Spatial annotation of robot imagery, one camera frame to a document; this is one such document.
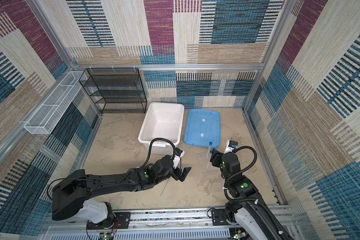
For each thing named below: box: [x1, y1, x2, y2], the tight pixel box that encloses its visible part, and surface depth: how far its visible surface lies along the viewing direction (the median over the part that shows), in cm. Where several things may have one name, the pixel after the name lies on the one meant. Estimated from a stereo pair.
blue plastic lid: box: [184, 109, 221, 149], surface depth 111 cm
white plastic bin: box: [138, 102, 185, 155], surface depth 104 cm
